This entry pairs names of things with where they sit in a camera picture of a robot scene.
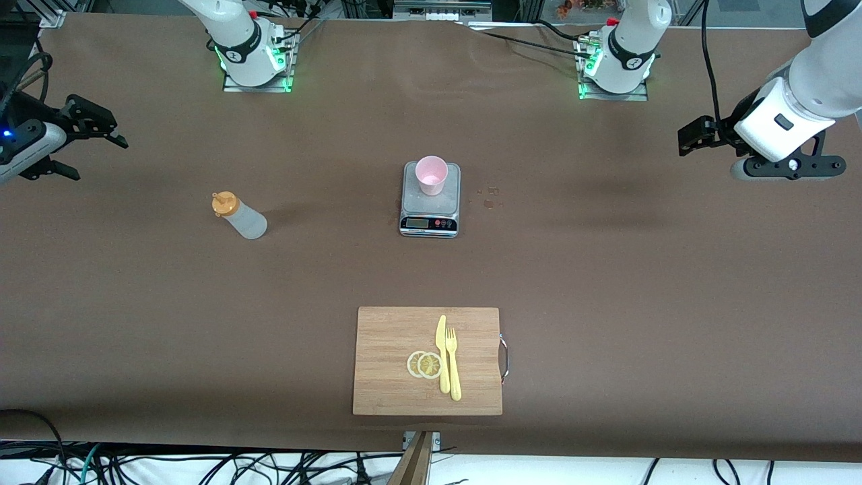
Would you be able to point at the grey power strip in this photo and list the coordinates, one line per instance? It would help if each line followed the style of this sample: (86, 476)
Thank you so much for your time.
(441, 13)

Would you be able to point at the yellow plastic fork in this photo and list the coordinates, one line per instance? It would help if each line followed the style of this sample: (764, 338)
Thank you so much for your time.
(455, 384)

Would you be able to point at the small metal table bracket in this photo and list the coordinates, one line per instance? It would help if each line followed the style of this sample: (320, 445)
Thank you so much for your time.
(437, 441)

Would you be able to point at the silver digital kitchen scale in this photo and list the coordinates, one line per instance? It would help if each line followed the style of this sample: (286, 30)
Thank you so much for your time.
(451, 202)

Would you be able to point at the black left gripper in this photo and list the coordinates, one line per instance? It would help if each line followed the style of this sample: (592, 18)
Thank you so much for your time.
(732, 120)

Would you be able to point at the wooden post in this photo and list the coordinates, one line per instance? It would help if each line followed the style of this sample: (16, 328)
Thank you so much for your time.
(412, 468)

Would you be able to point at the yellow plastic knife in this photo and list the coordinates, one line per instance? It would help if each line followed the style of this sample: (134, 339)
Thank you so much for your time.
(441, 337)

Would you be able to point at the aluminium table extrusion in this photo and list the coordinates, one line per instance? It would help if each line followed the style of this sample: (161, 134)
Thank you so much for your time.
(50, 19)

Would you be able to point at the wooden cutting board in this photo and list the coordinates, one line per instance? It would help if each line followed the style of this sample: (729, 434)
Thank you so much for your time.
(390, 337)

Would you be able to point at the sauce bottle with orange cap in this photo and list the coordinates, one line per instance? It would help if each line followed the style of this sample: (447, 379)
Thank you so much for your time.
(246, 221)

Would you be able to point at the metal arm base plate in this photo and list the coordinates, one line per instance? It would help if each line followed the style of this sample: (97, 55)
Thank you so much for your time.
(256, 88)
(633, 96)

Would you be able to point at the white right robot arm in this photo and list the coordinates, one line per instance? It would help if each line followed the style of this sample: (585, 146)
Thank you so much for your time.
(232, 34)

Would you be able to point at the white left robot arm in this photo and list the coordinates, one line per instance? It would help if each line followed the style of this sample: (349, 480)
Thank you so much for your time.
(808, 87)

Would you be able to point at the lemon slice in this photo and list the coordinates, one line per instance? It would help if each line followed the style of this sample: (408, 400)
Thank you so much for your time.
(411, 364)
(429, 366)

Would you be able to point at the orange background object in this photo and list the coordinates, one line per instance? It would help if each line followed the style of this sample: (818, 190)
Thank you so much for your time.
(566, 8)

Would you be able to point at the pink plastic cup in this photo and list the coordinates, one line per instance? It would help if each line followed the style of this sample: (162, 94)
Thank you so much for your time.
(431, 176)

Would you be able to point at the aluminium frame post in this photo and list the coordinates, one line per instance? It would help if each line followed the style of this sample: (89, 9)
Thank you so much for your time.
(350, 8)
(532, 8)

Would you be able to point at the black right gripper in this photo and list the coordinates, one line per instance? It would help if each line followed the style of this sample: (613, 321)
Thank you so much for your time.
(62, 117)

